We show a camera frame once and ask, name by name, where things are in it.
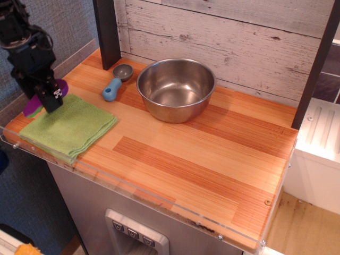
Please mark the dark right vertical post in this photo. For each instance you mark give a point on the dark right vertical post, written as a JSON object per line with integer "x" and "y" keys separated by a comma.
{"x": 318, "y": 64}

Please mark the grey toy fridge cabinet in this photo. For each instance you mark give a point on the grey toy fridge cabinet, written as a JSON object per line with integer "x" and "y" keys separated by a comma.
{"x": 88, "y": 201}

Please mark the purple toy eggplant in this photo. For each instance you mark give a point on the purple toy eggplant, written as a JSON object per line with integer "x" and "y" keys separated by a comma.
{"x": 34, "y": 105}

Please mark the stainless steel bowl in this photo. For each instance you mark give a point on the stainless steel bowl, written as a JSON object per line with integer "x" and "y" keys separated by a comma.
{"x": 176, "y": 90}

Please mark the dark left vertical post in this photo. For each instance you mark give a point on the dark left vertical post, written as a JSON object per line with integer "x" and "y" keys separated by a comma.
{"x": 107, "y": 30}

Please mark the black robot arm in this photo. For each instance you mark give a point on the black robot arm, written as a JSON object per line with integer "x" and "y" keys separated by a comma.
{"x": 16, "y": 31}

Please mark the white toy sink unit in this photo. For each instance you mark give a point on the white toy sink unit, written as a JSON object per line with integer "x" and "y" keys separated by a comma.
{"x": 313, "y": 175}

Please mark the silver dispenser panel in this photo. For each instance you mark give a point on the silver dispenser panel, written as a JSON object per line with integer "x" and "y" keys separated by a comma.
{"x": 131, "y": 237}

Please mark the orange yellow object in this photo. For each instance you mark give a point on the orange yellow object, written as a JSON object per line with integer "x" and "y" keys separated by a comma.
{"x": 27, "y": 249}

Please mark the green folded cloth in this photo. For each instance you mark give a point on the green folded cloth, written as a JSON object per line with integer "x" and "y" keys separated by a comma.
{"x": 70, "y": 130}

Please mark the dark vertical post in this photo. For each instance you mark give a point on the dark vertical post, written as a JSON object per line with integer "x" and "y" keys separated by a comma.
{"x": 107, "y": 30}
{"x": 318, "y": 64}

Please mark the blue handled grey scoop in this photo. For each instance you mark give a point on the blue handled grey scoop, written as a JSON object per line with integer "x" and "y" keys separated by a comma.
{"x": 121, "y": 73}

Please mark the clear acrylic edge guard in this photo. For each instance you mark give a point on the clear acrylic edge guard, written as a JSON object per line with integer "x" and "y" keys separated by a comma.
{"x": 227, "y": 182}

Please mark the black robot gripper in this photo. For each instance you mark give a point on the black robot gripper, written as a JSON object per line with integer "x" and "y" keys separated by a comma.
{"x": 32, "y": 69}

